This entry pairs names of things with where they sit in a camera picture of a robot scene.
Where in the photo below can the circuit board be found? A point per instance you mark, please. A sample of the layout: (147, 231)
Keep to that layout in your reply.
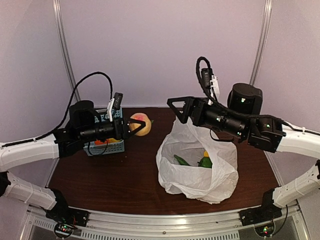
(63, 231)
(264, 230)

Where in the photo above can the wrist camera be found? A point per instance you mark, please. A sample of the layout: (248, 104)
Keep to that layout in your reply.
(114, 106)
(210, 83)

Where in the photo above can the right circuit board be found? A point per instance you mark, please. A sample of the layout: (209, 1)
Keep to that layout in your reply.
(264, 230)

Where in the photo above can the light blue plastic basket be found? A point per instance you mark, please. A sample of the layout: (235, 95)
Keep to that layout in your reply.
(96, 150)

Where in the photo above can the aluminium corner post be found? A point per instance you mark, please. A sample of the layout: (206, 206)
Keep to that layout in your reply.
(264, 32)
(63, 42)

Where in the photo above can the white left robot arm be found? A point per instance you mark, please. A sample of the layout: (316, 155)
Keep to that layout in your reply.
(26, 151)

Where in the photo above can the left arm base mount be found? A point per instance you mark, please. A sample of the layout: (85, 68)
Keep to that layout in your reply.
(62, 213)

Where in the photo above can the yellow orange mango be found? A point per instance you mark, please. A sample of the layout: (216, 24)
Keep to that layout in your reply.
(205, 154)

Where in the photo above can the right aluminium corner post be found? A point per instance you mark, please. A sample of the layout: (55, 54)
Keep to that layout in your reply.
(264, 32)

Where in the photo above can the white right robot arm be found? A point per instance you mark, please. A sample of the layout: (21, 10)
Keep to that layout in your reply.
(296, 139)

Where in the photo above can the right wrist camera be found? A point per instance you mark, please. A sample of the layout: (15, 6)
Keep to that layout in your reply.
(210, 83)

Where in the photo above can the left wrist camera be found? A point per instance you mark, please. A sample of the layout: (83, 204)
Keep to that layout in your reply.
(114, 106)

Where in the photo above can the green cucumber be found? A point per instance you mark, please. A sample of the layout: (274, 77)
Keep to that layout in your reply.
(180, 160)

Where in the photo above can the aluminium front rail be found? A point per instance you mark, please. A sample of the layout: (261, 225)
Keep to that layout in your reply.
(224, 225)

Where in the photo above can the left circuit board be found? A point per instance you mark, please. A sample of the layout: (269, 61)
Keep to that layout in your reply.
(63, 231)

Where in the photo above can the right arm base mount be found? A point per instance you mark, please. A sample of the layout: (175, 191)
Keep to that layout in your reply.
(266, 212)

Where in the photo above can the yellow banana bunch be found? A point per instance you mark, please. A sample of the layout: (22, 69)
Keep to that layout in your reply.
(107, 141)

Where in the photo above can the green fruit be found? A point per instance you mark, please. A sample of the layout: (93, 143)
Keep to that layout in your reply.
(205, 162)

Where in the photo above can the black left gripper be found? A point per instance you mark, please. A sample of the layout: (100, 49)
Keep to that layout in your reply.
(119, 128)

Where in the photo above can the white plastic bag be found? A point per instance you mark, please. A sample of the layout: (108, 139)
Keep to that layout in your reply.
(211, 185)

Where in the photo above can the left aluminium corner post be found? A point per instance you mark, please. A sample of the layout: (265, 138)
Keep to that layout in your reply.
(63, 42)

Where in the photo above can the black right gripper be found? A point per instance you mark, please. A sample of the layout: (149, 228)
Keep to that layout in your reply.
(190, 102)

